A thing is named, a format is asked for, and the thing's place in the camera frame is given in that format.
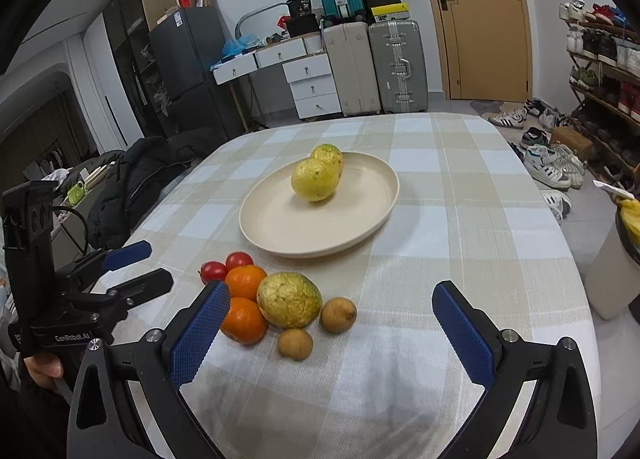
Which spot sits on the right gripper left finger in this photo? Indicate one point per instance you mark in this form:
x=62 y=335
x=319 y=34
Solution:
x=192 y=331

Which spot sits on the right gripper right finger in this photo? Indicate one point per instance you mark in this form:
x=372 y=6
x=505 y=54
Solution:
x=469 y=332

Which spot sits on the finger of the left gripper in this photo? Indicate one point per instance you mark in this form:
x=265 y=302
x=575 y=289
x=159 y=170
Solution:
x=142 y=289
x=127 y=255

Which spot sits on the red tomato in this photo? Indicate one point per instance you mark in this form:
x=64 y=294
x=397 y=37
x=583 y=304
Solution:
x=238 y=259
x=212 y=270

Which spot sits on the orange mandarin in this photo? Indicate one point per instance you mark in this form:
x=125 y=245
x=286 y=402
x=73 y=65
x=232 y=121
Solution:
x=244 y=322
x=243 y=281

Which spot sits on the brown longan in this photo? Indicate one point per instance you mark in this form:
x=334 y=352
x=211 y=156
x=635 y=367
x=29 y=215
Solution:
x=295 y=344
x=338 y=315

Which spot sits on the wrinkled greenish passion fruit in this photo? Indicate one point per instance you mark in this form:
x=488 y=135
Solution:
x=288 y=300

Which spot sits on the yellow passion fruit front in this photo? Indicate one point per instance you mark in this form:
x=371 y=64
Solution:
x=314 y=180

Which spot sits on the yellow passion fruit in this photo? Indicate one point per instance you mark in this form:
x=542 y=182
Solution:
x=329 y=154
x=314 y=180

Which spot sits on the person's left hand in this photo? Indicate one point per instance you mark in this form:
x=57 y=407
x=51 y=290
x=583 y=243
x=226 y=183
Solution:
x=45 y=369

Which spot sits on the black jacket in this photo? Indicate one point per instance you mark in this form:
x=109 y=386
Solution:
x=133 y=184

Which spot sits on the cream round plate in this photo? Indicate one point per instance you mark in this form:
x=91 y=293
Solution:
x=274 y=218

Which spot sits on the checkered tablecloth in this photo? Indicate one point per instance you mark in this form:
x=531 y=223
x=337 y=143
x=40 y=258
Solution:
x=390 y=387

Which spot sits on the yellow bananas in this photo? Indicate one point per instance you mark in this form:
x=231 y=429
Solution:
x=629 y=210

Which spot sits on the black refrigerator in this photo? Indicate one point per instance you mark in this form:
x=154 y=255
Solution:
x=185 y=45

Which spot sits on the white drawer desk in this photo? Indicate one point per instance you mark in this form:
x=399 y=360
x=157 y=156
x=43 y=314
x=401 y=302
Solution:
x=305 y=65

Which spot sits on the silver suitcase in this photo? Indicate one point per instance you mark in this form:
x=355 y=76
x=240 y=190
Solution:
x=399 y=66

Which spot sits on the beige suitcase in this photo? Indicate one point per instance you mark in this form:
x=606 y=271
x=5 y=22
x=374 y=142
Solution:
x=350 y=55

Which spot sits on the wooden shoe rack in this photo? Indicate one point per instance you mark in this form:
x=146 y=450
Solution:
x=605 y=82

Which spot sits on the wooden door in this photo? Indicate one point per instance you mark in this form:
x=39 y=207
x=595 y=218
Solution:
x=484 y=48

